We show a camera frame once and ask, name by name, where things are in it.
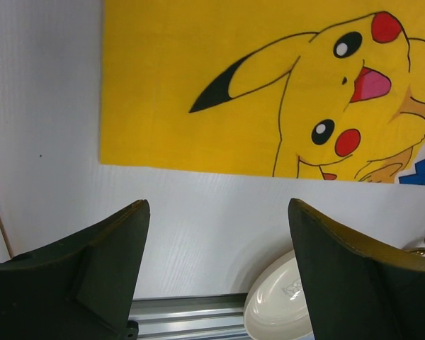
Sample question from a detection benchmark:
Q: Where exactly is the aluminium mounting rail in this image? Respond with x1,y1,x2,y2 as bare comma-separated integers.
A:
129,294,249,339

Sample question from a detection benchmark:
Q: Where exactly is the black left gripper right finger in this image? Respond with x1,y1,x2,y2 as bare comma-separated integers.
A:
288,198,425,339

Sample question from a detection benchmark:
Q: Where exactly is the yellow Pikachu cloth placemat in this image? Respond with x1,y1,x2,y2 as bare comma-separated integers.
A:
99,1,425,186

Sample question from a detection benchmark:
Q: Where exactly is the cream round plate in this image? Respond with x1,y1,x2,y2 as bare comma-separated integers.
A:
243,251,314,340

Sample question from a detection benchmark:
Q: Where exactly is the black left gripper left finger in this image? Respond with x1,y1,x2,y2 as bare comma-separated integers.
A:
0,200,150,339

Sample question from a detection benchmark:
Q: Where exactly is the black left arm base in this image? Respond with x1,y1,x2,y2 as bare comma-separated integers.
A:
121,320,139,340

